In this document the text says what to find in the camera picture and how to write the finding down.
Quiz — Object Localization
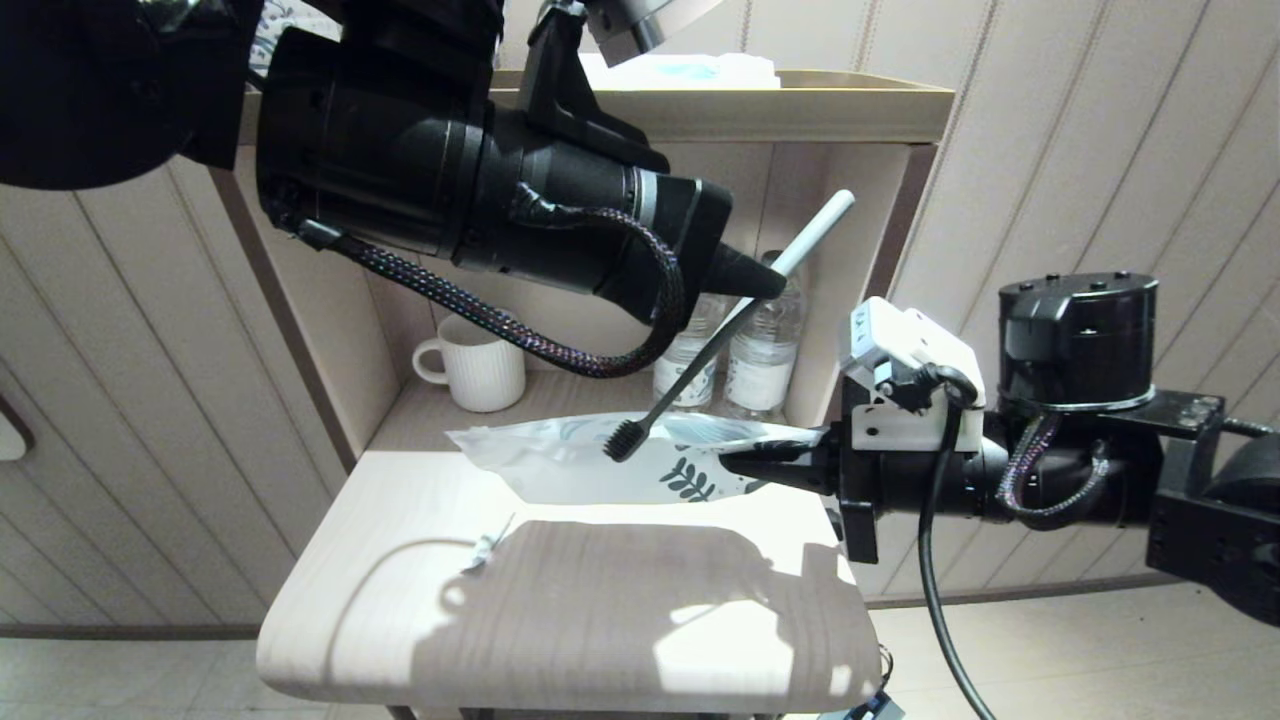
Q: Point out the grey toothbrush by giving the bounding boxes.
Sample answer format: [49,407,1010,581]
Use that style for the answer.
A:
[603,190,857,463]

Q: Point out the white leaf-print plastic bag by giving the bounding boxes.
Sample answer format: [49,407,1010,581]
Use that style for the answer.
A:
[445,410,831,506]

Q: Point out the small clear water bottle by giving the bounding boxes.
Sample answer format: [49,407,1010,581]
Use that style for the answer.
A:
[653,292,723,411]
[725,250,807,421]

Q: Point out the white blue flat packet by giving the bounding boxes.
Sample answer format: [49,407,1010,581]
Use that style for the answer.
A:
[580,52,781,91]

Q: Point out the white ribbed mug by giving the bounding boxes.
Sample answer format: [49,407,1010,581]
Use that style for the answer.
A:
[413,312,527,413]

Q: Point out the black blue connector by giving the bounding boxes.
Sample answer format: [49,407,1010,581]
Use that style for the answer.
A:
[820,690,906,720]

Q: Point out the beige wooden shelf cabinet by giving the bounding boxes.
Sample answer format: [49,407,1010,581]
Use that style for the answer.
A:
[205,85,941,716]

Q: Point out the blue patterned packages on top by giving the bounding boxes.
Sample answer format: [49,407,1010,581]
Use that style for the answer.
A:
[248,0,346,66]

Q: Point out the braided right arm cable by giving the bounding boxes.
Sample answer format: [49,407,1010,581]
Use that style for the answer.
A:
[1000,410,1111,519]

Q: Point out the braided arm cable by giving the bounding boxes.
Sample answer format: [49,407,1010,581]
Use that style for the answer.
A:
[300,205,691,379]
[1000,410,1111,519]

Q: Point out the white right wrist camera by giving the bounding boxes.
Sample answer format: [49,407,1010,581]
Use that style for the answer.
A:
[838,296,986,453]

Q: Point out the braided left arm cable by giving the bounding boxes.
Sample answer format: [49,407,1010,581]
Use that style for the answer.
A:
[300,205,691,379]

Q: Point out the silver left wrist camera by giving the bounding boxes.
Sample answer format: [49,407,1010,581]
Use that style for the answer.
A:
[520,0,723,171]

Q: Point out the white wall fixture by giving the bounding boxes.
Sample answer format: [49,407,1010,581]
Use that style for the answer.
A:
[0,395,36,463]

